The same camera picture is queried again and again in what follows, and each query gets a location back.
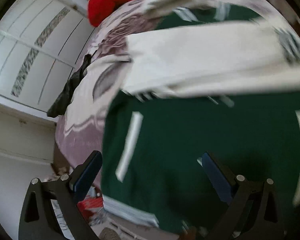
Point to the black leather garment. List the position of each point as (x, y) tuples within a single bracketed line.
[(70, 90)]

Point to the white wardrobe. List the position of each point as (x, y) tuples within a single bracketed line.
[(27, 55)]

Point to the floral bed blanket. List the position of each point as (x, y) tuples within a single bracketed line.
[(85, 130)]

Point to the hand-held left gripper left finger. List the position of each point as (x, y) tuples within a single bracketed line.
[(88, 177)]

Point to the red packet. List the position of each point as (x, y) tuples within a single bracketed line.
[(90, 205)]

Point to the green and white varsity jacket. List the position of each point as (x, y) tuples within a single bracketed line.
[(190, 142)]

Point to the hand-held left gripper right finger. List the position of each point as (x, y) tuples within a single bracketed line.
[(216, 177)]

